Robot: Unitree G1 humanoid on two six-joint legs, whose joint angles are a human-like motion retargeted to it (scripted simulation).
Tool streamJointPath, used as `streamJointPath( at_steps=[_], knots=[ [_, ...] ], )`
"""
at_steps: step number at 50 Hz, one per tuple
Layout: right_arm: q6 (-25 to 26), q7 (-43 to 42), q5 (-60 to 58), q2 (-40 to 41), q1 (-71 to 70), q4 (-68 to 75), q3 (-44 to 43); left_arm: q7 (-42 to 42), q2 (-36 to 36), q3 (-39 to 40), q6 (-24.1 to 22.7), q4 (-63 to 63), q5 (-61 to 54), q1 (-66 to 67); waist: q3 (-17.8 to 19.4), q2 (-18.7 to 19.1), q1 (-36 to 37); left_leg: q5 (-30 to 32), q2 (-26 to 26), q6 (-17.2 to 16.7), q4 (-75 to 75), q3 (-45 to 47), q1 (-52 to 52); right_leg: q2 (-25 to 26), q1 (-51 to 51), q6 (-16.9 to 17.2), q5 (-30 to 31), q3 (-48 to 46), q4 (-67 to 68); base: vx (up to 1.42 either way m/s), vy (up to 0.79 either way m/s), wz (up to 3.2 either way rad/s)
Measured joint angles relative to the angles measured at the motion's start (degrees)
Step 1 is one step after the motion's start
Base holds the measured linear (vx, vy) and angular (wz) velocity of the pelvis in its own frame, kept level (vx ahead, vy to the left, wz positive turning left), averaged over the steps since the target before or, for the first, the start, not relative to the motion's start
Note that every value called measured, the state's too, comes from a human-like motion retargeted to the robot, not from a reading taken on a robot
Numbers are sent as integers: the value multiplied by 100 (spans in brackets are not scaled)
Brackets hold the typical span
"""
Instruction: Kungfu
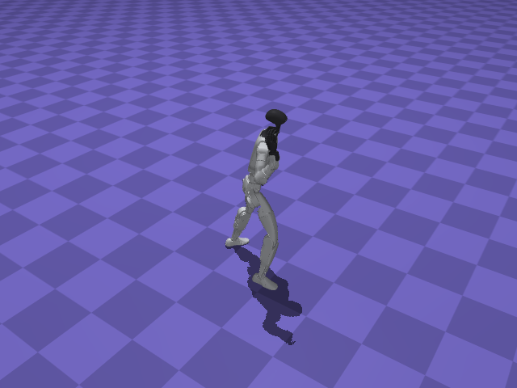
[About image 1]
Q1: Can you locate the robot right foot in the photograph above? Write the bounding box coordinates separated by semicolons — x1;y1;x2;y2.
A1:
252;273;278;290

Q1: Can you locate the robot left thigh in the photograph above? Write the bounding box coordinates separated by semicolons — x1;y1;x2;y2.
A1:
237;179;255;221

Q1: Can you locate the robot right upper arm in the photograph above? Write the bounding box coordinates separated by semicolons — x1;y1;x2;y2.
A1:
255;142;270;185

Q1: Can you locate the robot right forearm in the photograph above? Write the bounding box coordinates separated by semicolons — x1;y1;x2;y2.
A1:
254;155;279;183

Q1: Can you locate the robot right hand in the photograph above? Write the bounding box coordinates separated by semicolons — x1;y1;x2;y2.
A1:
265;129;280;161

